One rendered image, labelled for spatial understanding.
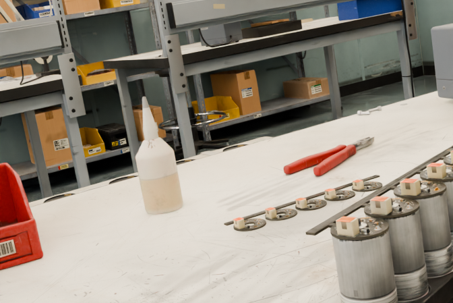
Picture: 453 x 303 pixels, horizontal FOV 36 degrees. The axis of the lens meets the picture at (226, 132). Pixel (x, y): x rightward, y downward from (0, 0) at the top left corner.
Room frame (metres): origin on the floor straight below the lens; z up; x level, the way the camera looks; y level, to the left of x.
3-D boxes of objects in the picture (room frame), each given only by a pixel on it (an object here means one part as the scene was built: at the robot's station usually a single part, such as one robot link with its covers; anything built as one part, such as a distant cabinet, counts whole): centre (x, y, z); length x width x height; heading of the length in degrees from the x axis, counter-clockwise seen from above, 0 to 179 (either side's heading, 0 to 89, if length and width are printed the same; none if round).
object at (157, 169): (0.59, 0.06, 0.80); 0.03 x 0.03 x 0.10
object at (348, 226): (0.28, -0.04, 0.82); 0.01 x 0.01 x 0.01; 46
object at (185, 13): (3.15, -0.42, 0.90); 1.30 x 0.06 x 0.12; 119
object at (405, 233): (0.31, -0.07, 0.79); 0.02 x 0.02 x 0.05
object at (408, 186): (0.32, -0.08, 0.82); 0.01 x 0.01 x 0.01; 46
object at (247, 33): (3.27, -0.28, 0.77); 0.24 x 0.16 x 0.04; 118
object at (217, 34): (3.11, -0.05, 0.80); 0.15 x 0.12 x 0.10; 48
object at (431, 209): (0.33, -0.09, 0.79); 0.02 x 0.02 x 0.05
